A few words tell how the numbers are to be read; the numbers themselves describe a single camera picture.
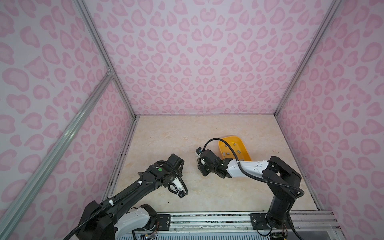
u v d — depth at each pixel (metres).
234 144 1.04
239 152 0.98
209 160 0.69
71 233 0.36
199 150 0.80
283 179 0.48
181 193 0.67
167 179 0.58
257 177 0.46
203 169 0.79
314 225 0.72
